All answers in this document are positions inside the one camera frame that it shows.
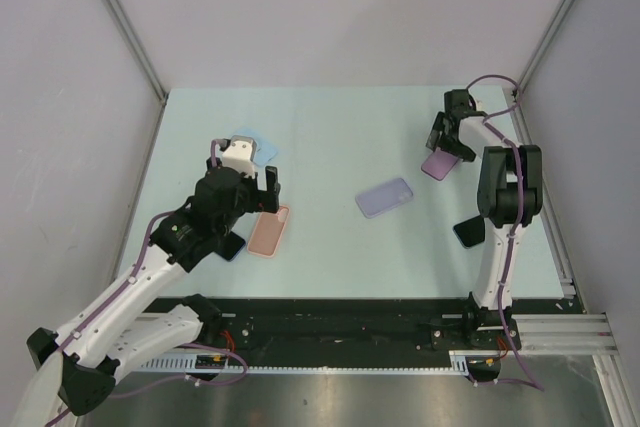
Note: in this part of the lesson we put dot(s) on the right side aluminium rail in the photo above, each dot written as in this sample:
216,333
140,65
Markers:
550,222

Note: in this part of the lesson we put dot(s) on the lavender phone case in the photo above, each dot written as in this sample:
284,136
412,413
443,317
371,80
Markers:
384,197

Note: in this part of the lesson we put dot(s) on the aluminium front rail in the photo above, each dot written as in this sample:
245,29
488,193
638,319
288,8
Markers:
566,334

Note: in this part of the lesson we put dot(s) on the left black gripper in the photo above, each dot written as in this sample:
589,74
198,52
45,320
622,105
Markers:
262,200

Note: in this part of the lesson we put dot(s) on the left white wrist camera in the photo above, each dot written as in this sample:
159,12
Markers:
239,155

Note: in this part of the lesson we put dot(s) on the black phone right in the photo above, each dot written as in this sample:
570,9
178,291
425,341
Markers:
471,232

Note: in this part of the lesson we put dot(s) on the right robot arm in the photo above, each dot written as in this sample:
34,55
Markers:
509,197

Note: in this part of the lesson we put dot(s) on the white slotted cable duct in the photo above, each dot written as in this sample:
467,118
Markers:
196,362

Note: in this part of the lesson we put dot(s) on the purple phone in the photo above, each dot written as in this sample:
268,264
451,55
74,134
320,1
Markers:
439,164

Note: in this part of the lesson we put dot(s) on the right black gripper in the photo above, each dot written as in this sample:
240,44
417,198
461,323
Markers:
463,151

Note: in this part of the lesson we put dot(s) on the right corner aluminium post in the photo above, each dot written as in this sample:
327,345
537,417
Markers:
551,31

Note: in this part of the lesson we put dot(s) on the left corner aluminium post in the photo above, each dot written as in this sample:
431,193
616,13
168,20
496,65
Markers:
136,48

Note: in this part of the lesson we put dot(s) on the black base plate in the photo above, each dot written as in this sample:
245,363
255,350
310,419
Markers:
295,329

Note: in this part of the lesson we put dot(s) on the corner aluminium post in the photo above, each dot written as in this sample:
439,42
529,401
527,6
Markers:
551,31
136,48

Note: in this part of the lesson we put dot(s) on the pink phone case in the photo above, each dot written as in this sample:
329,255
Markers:
268,232

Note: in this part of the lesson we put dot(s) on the aluminium rail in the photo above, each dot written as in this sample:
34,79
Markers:
550,222
566,334

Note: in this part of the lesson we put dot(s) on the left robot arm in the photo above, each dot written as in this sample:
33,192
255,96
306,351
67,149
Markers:
81,362

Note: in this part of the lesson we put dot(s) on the blue phone left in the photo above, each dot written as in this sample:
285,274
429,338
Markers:
230,246

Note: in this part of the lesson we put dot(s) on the light blue phone case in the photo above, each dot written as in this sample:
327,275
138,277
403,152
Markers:
265,150

